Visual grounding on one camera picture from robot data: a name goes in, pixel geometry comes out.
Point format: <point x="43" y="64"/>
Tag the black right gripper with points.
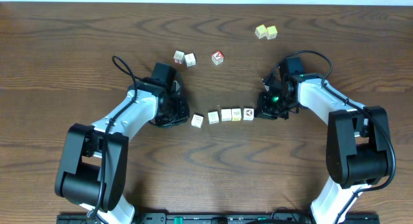
<point x="263" y="110"/>

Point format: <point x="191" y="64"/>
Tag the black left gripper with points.
<point x="177" y="111"/>

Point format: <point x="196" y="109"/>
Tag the white block cat drawing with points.
<point x="197" y="121"/>

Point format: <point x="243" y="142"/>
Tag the white block brown circle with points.
<point x="248" y="114"/>

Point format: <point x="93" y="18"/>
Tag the white block blue side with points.
<point x="213" y="117"/>

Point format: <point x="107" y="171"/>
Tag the white block yellow side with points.
<point x="236" y="114"/>

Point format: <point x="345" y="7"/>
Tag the white block green side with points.
<point x="226" y="114"/>

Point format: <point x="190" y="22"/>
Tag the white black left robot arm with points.
<point x="92" y="169"/>

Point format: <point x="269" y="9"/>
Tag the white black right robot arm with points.
<point x="360" y="157"/>

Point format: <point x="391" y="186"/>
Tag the white block red side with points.
<point x="179" y="57"/>

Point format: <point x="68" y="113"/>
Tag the white wooden block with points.
<point x="190" y="59"/>

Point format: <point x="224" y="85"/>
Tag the red letter wooden block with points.
<point x="217" y="57"/>

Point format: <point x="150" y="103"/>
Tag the pale yellow wooden block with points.
<point x="261" y="31"/>

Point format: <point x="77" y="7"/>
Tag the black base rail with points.
<point x="279" y="217"/>

